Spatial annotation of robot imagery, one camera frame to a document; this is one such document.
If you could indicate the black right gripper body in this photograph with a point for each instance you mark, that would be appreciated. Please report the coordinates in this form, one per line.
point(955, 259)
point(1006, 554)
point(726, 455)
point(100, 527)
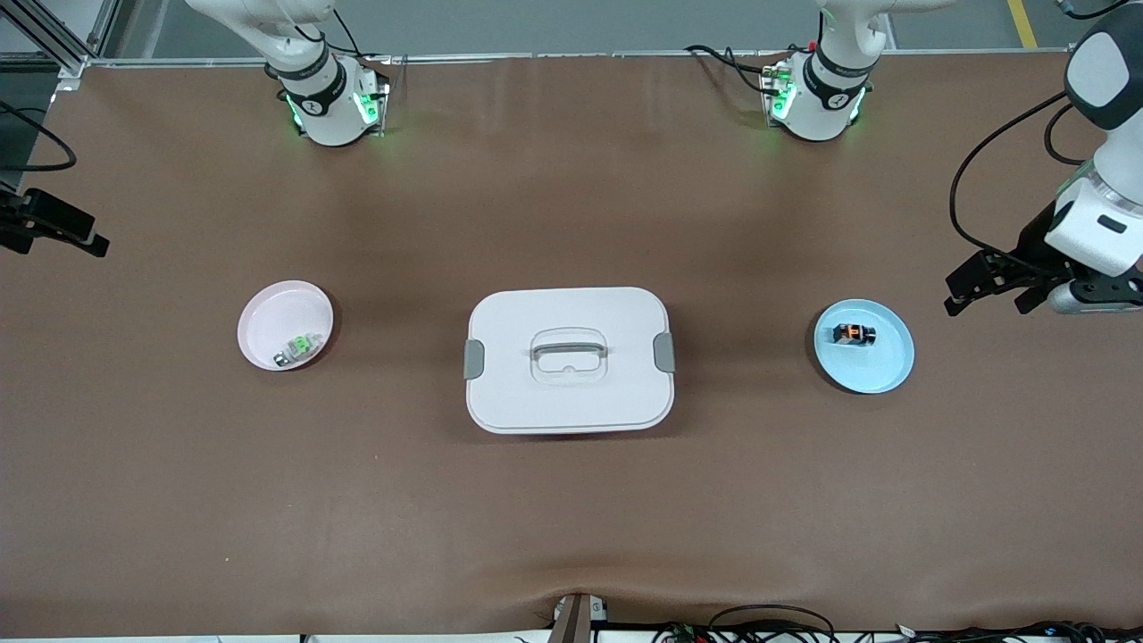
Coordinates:
point(20, 217)

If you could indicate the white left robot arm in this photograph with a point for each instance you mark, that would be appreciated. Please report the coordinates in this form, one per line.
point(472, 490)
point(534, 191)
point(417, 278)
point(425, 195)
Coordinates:
point(1094, 232)

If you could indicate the grey box latch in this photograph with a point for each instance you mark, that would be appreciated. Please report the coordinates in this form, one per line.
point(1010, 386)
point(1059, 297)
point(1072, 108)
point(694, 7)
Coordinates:
point(473, 359)
point(664, 352)

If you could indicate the orange and black push-button switch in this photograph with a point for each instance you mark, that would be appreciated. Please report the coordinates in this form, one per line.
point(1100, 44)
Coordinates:
point(855, 335)

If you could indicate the white lidded storage box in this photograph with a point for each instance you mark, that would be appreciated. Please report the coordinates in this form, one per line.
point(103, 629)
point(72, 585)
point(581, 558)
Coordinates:
point(571, 402)

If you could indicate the aluminium frame profile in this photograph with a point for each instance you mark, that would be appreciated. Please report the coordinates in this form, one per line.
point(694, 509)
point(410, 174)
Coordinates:
point(67, 45)

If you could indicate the pink round plate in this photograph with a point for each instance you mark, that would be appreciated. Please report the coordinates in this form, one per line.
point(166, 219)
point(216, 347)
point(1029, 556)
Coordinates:
point(277, 313)

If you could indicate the light blue round plate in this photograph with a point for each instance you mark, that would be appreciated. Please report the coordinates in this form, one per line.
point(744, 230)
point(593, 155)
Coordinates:
point(862, 371)

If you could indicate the front camera mount bracket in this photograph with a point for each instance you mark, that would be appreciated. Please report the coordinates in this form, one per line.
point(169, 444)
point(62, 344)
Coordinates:
point(576, 621)

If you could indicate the green and clear push-button switch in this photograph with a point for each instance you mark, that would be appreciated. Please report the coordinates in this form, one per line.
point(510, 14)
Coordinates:
point(304, 344)

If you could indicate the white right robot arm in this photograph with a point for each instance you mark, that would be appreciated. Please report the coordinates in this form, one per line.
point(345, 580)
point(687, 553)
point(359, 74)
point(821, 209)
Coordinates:
point(326, 116)

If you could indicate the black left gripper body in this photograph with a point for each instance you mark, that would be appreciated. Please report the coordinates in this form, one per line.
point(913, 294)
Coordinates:
point(1030, 247)

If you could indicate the silver table edge rail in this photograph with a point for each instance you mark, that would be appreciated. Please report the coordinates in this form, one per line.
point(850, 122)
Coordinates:
point(580, 56)

